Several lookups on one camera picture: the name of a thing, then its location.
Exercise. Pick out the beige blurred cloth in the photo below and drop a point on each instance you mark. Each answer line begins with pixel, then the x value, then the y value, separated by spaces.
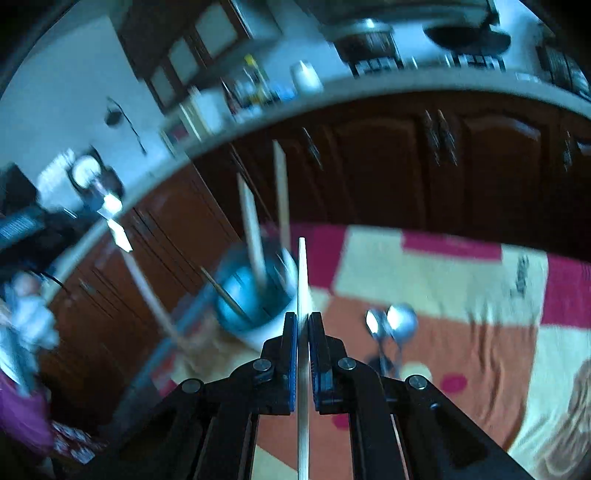
pixel 568 415

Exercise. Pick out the cream microwave oven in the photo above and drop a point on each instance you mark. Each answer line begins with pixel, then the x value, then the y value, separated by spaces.
pixel 189 122

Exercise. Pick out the metal spoon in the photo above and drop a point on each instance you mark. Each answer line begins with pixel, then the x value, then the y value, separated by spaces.
pixel 375 323
pixel 402 321

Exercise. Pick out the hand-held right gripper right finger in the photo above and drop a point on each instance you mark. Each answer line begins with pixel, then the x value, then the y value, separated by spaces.
pixel 316 369

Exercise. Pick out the red patterned tablecloth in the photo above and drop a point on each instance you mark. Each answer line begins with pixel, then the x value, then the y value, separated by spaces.
pixel 438 286

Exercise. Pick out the black cooking pot with lid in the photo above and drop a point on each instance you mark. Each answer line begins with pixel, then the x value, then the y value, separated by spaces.
pixel 367 39

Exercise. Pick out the pale wooden chopstick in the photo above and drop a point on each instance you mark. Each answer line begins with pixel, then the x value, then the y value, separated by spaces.
pixel 303 286
pixel 147 290
pixel 251 221

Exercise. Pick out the stone kitchen countertop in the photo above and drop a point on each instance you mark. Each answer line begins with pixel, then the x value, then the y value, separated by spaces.
pixel 369 83

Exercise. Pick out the person's left hand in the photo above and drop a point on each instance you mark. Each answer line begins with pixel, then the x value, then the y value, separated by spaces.
pixel 27 323

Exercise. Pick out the person's purple clothing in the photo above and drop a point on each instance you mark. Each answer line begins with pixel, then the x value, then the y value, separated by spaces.
pixel 18 415

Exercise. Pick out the thin dark chopstick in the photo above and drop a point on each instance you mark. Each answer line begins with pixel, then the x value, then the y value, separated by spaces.
pixel 226 295

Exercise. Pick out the black wok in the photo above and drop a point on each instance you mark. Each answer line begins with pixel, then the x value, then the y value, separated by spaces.
pixel 466 37

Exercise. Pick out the row of wooden cabinet doors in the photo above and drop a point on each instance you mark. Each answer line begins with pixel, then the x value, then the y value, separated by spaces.
pixel 498 184

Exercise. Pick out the round utensil holder cup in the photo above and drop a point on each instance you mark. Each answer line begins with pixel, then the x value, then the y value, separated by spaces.
pixel 258 323

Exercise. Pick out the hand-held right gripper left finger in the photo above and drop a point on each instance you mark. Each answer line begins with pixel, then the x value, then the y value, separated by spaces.
pixel 290 369

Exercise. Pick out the wooden wall cabinet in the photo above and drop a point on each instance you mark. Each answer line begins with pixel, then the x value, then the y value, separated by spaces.
pixel 194 50

